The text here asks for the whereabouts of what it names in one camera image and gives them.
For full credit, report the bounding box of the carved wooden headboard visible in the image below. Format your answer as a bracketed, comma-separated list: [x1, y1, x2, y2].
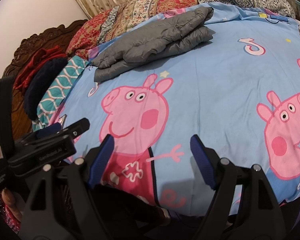
[3, 20, 86, 139]

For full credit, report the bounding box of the black smartphone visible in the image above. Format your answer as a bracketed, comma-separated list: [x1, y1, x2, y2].
[57, 114, 67, 129]

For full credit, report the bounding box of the teal wave-pattern pillow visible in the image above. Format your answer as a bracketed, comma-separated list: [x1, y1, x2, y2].
[32, 56, 89, 131]

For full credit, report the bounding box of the grey puffer jacket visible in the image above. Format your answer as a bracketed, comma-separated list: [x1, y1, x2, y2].
[91, 7, 214, 83]

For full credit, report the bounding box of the person's left hand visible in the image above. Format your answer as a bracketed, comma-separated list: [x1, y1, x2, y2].
[1, 189, 23, 222]

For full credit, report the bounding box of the red cloth on headboard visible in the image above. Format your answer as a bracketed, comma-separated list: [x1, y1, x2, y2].
[13, 45, 66, 94]

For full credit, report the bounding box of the pink striped left sleeve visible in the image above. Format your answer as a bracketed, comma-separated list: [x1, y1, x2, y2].
[4, 205, 20, 235]

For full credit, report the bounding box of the blue Peppa Pig bedsheet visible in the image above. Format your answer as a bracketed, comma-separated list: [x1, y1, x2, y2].
[53, 2, 300, 216]

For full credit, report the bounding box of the dark navy cloth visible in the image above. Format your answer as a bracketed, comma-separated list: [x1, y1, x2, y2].
[24, 57, 68, 121]

